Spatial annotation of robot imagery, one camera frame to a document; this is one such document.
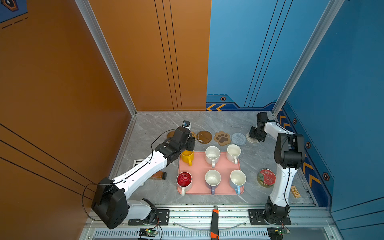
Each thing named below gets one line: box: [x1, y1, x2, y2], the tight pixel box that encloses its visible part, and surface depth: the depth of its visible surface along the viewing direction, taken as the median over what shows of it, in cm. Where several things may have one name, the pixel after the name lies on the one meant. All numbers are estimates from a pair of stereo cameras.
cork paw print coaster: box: [214, 131, 231, 146], surface depth 107 cm
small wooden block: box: [291, 185, 301, 198], surface depth 82 cm
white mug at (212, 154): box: [205, 145, 221, 168], surface depth 90 cm
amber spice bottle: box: [150, 171, 167, 180], surface depth 86 cm
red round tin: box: [256, 168, 277, 188], surface depth 85 cm
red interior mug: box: [176, 171, 193, 196], surface depth 81 cm
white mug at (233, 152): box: [226, 144, 242, 165], surface depth 90 cm
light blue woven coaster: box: [231, 132, 247, 146], surface depth 105 cm
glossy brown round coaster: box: [196, 130, 213, 144], surface depth 107 cm
